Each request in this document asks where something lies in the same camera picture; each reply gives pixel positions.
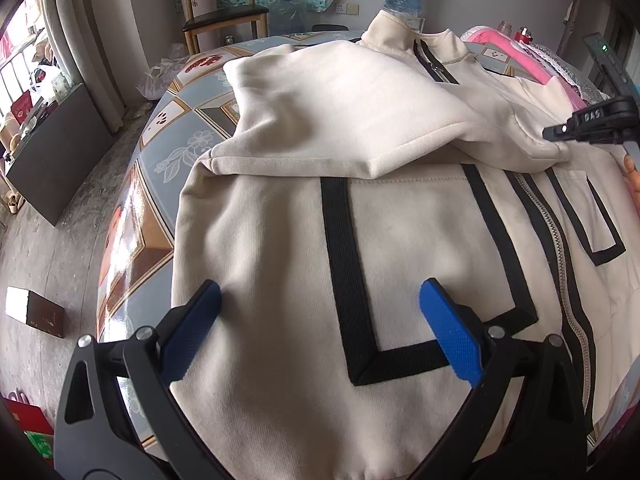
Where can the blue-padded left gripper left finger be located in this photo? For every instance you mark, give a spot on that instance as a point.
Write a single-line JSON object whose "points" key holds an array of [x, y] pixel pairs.
{"points": [[94, 435]]}

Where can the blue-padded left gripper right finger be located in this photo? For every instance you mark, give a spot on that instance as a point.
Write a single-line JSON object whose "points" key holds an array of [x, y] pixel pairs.
{"points": [[545, 436]]}

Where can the cream zip jacket black trim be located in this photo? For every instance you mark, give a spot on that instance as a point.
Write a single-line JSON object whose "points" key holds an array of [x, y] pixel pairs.
{"points": [[592, 251]]}

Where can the right hand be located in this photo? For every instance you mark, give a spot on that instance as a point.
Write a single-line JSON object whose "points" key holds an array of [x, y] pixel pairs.
{"points": [[632, 177]]}

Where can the grey sequin cushion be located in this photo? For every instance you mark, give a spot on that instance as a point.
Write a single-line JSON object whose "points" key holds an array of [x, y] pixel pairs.
{"points": [[575, 79]]}

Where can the green box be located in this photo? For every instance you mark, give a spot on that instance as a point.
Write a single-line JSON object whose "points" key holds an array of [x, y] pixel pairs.
{"points": [[43, 443]]}

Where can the red paper bag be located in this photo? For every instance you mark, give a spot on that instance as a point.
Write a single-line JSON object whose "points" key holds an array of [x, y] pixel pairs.
{"points": [[29, 417]]}

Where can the pink floral blanket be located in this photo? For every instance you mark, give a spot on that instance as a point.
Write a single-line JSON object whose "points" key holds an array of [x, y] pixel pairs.
{"points": [[488, 43]]}

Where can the red bottle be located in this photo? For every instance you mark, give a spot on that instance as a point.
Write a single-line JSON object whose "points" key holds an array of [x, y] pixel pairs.
{"points": [[523, 36]]}

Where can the brown and white box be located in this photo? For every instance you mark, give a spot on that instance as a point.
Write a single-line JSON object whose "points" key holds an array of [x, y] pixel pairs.
{"points": [[28, 307]]}

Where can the dark grey low cabinet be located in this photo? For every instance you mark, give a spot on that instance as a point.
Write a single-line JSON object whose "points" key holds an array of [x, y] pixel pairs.
{"points": [[52, 162]]}

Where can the black rice cooker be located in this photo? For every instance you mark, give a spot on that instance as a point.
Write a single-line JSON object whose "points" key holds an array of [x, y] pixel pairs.
{"points": [[326, 27]]}

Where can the patterned grey table cover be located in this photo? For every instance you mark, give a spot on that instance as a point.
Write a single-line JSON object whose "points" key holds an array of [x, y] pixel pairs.
{"points": [[160, 169]]}

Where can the empty clear water jug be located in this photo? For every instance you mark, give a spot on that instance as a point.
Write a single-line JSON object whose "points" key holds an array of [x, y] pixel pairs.
{"points": [[287, 17]]}

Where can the white plastic bag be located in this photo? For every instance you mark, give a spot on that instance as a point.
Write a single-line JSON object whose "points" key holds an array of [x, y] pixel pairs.
{"points": [[155, 81]]}

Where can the beige curtain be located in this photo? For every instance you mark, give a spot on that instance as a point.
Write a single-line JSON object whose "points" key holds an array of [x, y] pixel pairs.
{"points": [[75, 39]]}

